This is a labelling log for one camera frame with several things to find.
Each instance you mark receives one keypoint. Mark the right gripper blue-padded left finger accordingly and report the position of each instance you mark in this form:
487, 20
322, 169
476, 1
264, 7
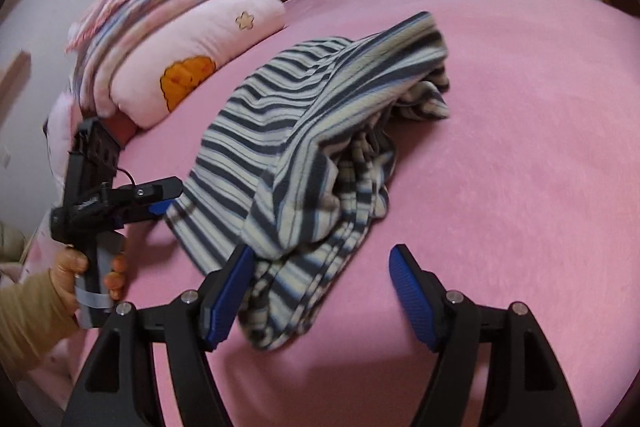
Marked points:
225, 292

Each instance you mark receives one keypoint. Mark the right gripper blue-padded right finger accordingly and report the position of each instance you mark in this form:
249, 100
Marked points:
423, 298

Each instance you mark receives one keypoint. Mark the striped long-sleeve shirt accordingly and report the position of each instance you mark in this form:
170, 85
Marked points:
296, 165

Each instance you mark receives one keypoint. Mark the left forearm beige sleeve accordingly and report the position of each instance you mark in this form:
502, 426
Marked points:
34, 320

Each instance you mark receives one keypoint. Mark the person's left hand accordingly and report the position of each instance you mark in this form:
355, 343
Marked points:
69, 264

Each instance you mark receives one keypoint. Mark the white pink side pillow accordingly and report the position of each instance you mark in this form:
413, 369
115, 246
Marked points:
61, 126

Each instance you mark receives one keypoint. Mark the pink pillow with orange print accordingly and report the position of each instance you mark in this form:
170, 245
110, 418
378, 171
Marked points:
154, 66

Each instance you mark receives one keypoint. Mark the pink bed sheet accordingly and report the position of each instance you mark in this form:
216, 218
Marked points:
528, 191

